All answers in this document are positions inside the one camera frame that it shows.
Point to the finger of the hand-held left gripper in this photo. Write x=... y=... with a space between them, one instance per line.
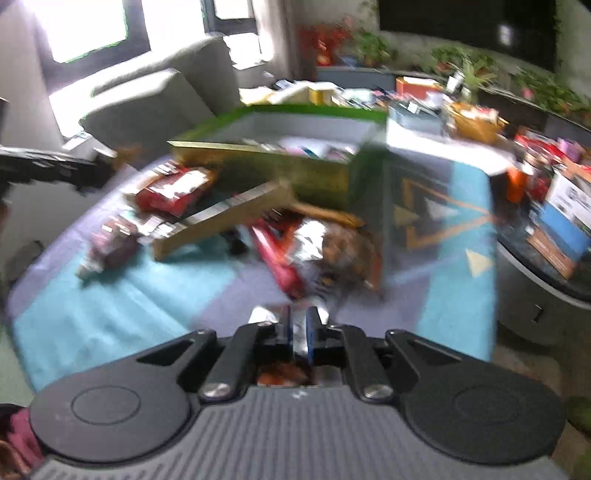
x=55 y=167

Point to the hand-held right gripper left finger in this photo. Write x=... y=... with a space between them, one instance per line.
x=286 y=334

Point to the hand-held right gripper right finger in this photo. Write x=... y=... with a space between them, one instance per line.
x=311 y=334

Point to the silver foil snack pouch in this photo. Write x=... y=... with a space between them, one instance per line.
x=264 y=314

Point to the pile of snack packets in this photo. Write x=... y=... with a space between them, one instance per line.
x=184 y=187

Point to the green gift box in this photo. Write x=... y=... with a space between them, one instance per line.
x=323 y=180

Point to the grey sofa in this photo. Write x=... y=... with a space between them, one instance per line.
x=152 y=101

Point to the window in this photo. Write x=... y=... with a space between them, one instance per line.
x=87 y=27

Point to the blue patterned table cloth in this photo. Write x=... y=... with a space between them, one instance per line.
x=138 y=300

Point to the dark round coffee table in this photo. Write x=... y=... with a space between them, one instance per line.
x=531 y=295

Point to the yellow canister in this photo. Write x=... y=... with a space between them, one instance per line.
x=320 y=96

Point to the teal storage tray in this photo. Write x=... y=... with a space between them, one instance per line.
x=415 y=117

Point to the orange cup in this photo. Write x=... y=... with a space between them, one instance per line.
x=515 y=187

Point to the grey television cabinet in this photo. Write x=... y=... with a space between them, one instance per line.
x=355 y=76

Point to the orange tissue box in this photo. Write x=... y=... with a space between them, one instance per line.
x=418 y=87

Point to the yellow woven basket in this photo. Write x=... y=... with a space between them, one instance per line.
x=478 y=122

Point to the blue white carton box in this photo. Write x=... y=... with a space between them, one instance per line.
x=561 y=221

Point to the red flower decoration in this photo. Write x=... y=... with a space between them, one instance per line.
x=323 y=41

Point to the potted green plant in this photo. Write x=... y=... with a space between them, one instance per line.
x=371 y=46

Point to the spider plant in vase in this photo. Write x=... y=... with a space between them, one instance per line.
x=471 y=76

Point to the black wall television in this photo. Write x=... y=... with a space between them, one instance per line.
x=461 y=23

